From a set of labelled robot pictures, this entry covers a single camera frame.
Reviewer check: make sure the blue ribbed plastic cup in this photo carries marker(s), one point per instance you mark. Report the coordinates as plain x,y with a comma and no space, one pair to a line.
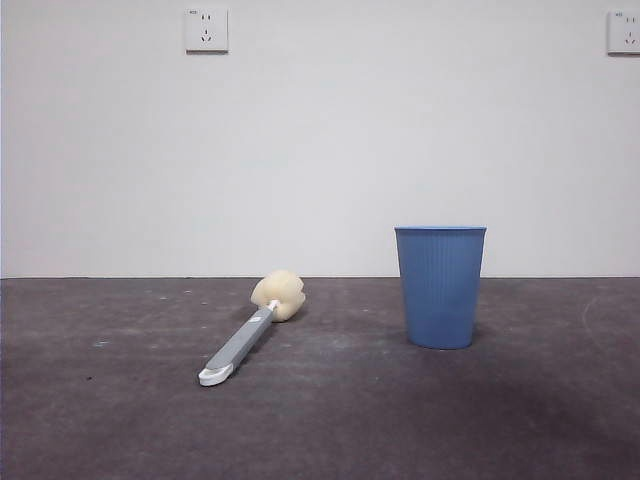
440,295

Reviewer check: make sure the white wall socket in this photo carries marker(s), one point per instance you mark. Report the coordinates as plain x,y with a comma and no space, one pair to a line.
625,32
207,30

